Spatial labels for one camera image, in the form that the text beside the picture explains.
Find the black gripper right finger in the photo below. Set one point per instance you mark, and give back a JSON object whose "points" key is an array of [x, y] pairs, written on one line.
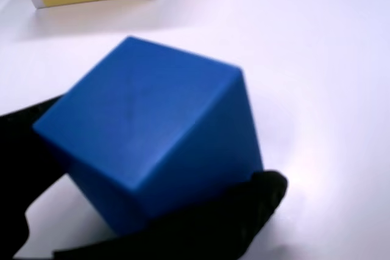
{"points": [[213, 223]]}

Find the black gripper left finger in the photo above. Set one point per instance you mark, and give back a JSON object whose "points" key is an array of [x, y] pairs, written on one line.
{"points": [[18, 156]]}

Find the blue cube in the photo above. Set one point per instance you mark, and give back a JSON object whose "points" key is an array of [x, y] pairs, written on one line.
{"points": [[146, 126]]}

